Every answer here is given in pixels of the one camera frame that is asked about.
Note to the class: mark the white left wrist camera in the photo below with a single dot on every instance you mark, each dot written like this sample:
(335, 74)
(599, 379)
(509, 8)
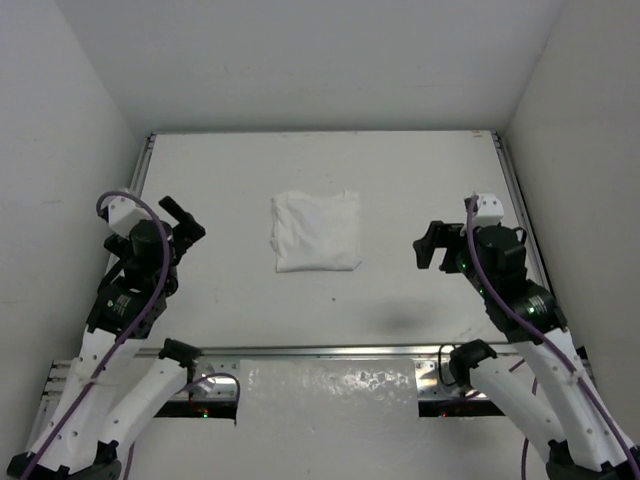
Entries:
(121, 212)

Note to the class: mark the white front cover panel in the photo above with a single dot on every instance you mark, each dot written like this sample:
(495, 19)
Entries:
(306, 418)

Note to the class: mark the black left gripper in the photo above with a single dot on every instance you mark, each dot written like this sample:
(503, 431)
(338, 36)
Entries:
(186, 227)

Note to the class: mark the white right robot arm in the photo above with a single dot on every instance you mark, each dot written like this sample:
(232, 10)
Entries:
(570, 427)

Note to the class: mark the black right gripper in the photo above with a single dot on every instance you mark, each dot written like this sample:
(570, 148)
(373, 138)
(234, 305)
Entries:
(447, 234)

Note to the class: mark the aluminium table edge rail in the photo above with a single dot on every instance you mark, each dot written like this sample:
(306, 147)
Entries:
(332, 352)

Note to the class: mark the white printed t-shirt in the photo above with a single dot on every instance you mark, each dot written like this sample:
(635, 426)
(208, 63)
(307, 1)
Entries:
(316, 233)

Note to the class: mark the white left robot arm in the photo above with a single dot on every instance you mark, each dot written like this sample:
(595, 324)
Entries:
(89, 433)

